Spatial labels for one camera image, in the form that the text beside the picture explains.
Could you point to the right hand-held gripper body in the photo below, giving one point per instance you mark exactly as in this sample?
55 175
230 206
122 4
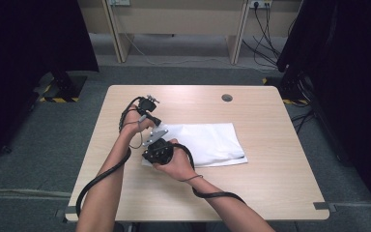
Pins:
161 153

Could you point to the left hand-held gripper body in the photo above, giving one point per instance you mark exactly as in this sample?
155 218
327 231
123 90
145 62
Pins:
148 104

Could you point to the white tank top black trim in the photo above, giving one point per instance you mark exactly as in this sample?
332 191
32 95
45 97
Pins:
206 141

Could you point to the person's left hand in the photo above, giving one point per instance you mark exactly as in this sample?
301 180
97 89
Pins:
132 124

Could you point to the person's right hand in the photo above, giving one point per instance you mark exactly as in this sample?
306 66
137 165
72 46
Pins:
180 166

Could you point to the black stand base hazard tape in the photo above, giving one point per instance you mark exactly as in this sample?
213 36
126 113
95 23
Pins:
290 90
66 85

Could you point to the beige wooden desk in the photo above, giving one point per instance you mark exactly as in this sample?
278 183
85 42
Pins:
180 19

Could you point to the black curtain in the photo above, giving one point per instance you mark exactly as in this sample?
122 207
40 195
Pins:
351 64
19 48

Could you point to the white wall socket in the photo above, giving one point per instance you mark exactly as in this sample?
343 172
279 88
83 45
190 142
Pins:
119 2
261 3

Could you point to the grey table corner bracket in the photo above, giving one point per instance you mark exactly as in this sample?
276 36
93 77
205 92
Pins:
71 210
323 206

